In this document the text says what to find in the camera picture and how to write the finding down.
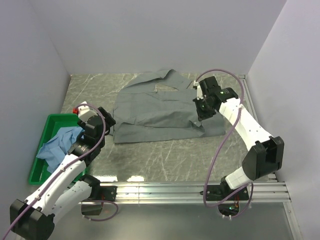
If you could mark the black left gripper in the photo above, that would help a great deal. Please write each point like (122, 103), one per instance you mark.
(109, 121)

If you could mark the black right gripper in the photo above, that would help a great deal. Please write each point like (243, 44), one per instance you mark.
(202, 115)

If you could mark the grey long sleeve shirt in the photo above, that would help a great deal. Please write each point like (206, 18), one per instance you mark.
(158, 106)

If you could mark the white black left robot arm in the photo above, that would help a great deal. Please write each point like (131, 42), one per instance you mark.
(35, 217)

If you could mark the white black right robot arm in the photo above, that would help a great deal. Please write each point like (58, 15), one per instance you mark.
(265, 152)

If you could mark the blue long sleeve shirt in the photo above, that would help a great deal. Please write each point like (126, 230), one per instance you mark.
(55, 150)

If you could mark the green plastic bin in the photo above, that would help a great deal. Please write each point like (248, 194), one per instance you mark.
(54, 122)

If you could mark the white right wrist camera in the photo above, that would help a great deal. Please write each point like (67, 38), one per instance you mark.
(199, 92)

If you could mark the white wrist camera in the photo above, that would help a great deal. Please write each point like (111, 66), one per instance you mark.
(84, 113)
(199, 92)

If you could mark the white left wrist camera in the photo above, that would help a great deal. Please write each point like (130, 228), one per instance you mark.
(84, 113)

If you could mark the aluminium side rail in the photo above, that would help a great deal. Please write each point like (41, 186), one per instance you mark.
(248, 98)

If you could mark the aluminium mounting rail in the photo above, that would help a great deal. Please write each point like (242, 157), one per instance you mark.
(187, 193)

